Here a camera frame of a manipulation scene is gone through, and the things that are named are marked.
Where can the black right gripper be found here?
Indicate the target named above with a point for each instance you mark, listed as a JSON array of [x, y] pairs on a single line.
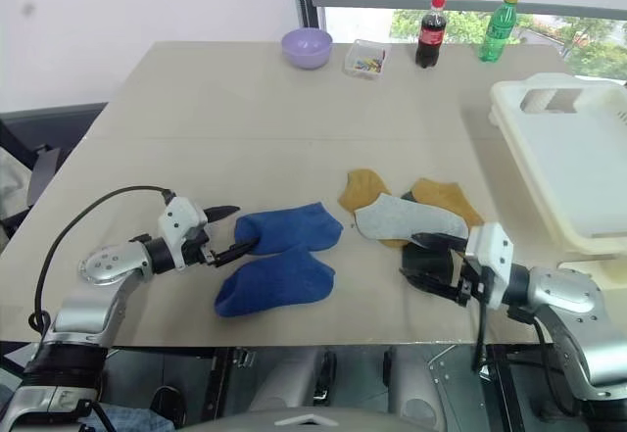
[[467, 285]]

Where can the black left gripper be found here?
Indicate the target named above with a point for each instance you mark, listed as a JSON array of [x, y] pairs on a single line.
[[197, 253]]

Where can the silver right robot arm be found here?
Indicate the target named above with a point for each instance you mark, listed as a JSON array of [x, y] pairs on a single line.
[[568, 295]]

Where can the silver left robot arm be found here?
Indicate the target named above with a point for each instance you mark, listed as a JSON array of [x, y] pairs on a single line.
[[93, 263]]

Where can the grey sock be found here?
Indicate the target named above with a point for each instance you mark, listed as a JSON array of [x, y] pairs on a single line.
[[406, 219]]

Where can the blue sock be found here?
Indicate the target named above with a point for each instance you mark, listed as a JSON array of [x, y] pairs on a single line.
[[279, 280], [289, 228]]

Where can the mustard yellow sock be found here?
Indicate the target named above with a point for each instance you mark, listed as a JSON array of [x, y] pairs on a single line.
[[362, 189], [448, 202]]

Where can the white plastic basket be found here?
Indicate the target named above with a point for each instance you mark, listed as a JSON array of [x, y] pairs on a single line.
[[563, 167]]

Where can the grey rounded shape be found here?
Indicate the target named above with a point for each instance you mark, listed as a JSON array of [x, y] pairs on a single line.
[[416, 393], [289, 378]]

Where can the black shoe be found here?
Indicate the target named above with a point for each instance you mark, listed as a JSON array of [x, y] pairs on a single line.
[[167, 402]]

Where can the purple plastic bowl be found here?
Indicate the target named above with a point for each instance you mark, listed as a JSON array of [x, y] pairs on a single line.
[[306, 50]]

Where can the grey robot torso top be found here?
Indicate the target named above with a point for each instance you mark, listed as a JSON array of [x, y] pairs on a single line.
[[303, 421]]

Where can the clear box of coloured clips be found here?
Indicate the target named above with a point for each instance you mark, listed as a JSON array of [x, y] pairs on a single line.
[[366, 62]]

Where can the blue jeans leg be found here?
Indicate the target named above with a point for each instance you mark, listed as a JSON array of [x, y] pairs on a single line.
[[122, 419]]

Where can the white fabric bundle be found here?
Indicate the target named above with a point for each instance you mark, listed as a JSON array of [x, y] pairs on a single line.
[[12, 182]]

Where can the cola bottle with red cap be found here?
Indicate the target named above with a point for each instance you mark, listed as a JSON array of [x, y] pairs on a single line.
[[431, 35]]

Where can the green bottle with yellow cap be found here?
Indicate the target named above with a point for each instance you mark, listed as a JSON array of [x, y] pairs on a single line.
[[497, 30]]

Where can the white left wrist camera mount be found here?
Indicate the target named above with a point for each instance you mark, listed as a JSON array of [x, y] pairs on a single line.
[[180, 219]]

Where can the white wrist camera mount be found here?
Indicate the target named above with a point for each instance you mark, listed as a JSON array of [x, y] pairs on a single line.
[[492, 255], [180, 219]]

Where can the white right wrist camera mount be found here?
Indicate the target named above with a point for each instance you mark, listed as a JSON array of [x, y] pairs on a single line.
[[492, 255]]

